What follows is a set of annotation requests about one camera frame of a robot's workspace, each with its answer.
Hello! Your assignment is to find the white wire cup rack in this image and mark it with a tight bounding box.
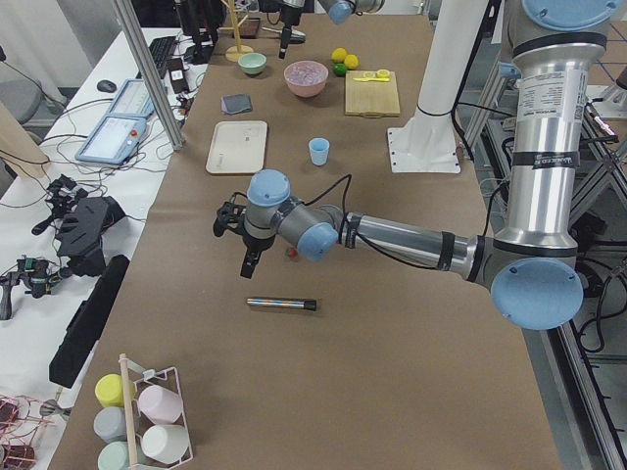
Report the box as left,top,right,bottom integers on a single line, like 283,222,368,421
119,353,194,469

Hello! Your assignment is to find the copper wire bottle rack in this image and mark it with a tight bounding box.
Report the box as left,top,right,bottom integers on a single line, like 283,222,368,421
1,395,51,469

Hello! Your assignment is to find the yellow lemon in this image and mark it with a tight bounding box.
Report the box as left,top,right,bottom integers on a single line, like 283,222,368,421
343,54,360,71
331,47,348,64

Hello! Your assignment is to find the grey cup in rack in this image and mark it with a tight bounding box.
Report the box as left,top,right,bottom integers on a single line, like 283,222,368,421
93,406,127,444

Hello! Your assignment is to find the aluminium frame post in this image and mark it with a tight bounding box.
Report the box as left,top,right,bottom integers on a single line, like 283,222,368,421
111,0,184,151

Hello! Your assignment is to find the teach pendant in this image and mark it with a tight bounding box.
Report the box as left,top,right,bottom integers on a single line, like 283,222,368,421
75,115,147,166
108,78,155,118

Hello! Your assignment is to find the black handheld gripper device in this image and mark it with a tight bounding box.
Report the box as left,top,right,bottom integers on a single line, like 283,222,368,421
31,174,126,277

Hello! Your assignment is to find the pink bowl of ice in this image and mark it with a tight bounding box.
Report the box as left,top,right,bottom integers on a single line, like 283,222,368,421
283,61,328,98

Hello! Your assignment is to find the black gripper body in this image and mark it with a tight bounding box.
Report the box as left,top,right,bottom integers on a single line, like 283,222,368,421
280,22,292,48
242,231,275,256

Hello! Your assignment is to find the black keyboard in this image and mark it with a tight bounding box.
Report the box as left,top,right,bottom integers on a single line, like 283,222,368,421
149,36,179,79

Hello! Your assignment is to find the white cup in rack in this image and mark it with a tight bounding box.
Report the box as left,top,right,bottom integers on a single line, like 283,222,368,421
141,424,189,464

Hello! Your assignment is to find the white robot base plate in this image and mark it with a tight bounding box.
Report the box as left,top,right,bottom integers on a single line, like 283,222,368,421
387,124,460,174

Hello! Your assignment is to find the computer mouse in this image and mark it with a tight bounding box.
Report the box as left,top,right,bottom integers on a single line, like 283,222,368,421
96,79,118,93

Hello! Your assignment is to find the upper yellow lemon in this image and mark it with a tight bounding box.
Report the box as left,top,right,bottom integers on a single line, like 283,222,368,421
331,47,348,64

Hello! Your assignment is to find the teach pendant far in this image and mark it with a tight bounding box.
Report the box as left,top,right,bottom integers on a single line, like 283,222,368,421
108,78,155,118

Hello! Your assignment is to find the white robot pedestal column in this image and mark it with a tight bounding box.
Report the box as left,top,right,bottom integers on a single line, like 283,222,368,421
414,0,491,129

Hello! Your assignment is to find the light blue plastic cup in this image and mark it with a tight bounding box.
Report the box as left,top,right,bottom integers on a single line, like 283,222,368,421
309,137,330,166

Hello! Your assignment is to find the grey folded cloth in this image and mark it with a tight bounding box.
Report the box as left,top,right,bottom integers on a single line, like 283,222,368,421
221,94,253,116

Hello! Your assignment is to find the lower yellow lemon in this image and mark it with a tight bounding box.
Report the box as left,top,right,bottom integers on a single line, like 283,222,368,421
343,54,360,71

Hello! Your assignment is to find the yellow plastic knife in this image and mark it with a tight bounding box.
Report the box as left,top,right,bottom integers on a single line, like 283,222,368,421
352,76,378,82

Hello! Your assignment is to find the teach pendant near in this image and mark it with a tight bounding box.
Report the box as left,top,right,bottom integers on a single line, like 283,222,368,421
75,115,147,166

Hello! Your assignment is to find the wooden cup stand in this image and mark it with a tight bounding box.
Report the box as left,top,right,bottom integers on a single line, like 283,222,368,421
218,0,254,63

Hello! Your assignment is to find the mint green bowl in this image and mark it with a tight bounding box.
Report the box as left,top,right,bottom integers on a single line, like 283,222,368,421
238,52,266,76

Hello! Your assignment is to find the long black box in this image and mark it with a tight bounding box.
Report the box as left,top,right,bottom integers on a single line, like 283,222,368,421
49,255,129,389

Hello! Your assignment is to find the yellow cup in rack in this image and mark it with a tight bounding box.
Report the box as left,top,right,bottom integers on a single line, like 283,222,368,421
94,373,124,407

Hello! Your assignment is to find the cream rabbit tray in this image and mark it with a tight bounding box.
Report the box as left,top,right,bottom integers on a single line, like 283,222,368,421
206,120,267,175

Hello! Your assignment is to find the steel muddler black tip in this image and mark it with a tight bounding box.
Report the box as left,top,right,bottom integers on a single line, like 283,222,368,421
246,297,317,311

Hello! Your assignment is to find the mint cup in rack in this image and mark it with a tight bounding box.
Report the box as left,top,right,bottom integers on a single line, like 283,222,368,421
97,441,130,470

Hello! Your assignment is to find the pink cup in rack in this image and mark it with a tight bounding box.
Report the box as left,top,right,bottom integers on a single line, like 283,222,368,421
137,385,183,425

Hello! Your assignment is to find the green lime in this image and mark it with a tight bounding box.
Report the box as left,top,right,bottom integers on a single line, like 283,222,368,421
333,63,347,77

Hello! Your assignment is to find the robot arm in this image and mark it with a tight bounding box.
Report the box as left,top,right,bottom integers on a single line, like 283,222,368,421
277,0,385,60
237,1,618,330

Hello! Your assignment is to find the bamboo cutting board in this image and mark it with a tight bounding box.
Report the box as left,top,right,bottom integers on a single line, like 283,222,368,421
345,70,401,118

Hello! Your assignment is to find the steel jigger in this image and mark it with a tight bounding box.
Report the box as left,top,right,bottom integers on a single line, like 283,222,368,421
39,399,72,420

